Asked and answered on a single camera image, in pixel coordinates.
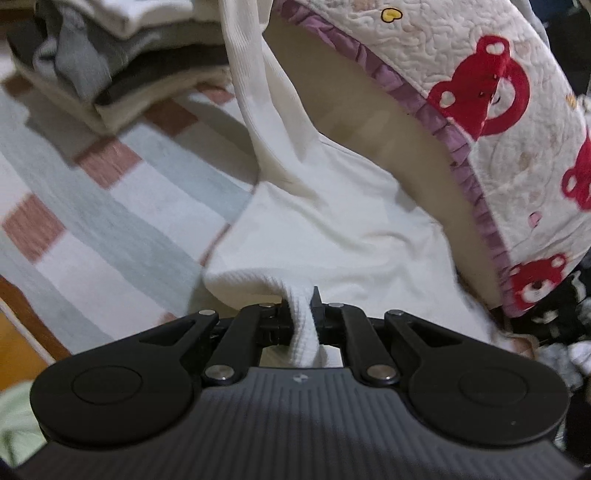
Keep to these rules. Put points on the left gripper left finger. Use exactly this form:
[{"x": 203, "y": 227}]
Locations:
[{"x": 241, "y": 345}]

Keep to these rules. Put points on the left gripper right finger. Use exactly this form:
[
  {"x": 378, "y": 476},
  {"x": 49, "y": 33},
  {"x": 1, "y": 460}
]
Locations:
[{"x": 348, "y": 328}]

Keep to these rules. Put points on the white waffle garment green trim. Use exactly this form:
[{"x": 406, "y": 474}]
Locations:
[{"x": 322, "y": 219}]

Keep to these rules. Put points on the striped pastel floor rug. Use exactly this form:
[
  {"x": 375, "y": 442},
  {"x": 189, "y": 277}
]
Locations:
[{"x": 106, "y": 236}]

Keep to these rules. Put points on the green yarn skein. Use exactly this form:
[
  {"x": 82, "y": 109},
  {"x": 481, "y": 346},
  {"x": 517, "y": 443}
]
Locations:
[{"x": 20, "y": 434}]

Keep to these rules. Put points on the quilted bear bedspread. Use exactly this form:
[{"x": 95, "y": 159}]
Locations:
[{"x": 477, "y": 75}]

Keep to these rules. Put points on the grey ribbed folded garment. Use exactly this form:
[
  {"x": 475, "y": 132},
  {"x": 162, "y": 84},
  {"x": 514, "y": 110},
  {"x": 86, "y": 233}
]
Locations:
[{"x": 85, "y": 57}]

